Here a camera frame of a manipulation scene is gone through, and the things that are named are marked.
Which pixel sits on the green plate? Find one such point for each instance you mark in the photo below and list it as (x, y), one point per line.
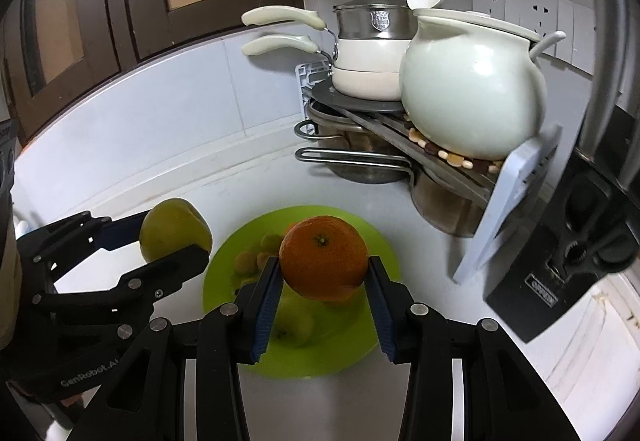
(220, 291)

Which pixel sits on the tangerine with green stem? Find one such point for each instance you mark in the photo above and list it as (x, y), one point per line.
(322, 256)

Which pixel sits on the wooden bead trivet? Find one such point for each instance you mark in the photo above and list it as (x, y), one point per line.
(450, 156)

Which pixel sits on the green apple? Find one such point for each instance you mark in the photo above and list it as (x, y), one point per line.
(172, 228)
(295, 321)

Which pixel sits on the white wall socket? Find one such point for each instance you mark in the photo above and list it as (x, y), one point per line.
(535, 21)
(489, 0)

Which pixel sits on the steel steamer pot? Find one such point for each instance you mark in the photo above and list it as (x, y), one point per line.
(375, 23)

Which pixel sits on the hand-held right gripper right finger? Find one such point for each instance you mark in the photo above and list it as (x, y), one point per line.
(380, 316)

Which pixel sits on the white ceramic pot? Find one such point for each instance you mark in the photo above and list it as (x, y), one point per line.
(465, 91)

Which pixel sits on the small brown fruit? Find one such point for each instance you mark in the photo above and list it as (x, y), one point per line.
(246, 263)
(272, 242)

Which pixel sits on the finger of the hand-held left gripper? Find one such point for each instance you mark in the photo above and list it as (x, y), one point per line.
(170, 268)
(122, 231)

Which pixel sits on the black knife block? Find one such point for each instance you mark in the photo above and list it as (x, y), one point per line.
(530, 291)

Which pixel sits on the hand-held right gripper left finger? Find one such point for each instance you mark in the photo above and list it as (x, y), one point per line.
(265, 311)

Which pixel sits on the cream saucepan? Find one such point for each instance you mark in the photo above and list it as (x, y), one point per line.
(365, 83)
(370, 53)

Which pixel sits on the steel stock pot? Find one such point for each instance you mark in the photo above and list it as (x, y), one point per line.
(445, 206)

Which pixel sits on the white corner pot rack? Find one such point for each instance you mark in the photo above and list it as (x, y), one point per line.
(505, 211)

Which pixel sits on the large orange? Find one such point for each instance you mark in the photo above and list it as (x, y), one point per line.
(345, 297)

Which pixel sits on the black kitchen scissors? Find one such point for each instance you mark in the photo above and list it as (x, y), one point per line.
(595, 231)

